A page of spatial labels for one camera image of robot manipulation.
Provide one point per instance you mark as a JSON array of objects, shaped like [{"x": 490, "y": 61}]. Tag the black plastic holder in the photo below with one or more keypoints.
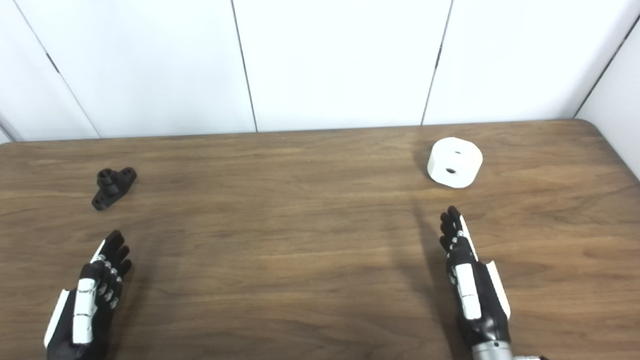
[{"x": 112, "y": 187}]

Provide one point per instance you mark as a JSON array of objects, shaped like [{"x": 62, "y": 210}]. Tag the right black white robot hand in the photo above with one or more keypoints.
[{"x": 470, "y": 295}]

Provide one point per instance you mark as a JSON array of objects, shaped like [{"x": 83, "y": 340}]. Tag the round white plastic piece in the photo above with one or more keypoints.
[{"x": 455, "y": 161}]

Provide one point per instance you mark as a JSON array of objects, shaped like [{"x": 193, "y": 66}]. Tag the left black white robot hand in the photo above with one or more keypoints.
[{"x": 85, "y": 310}]

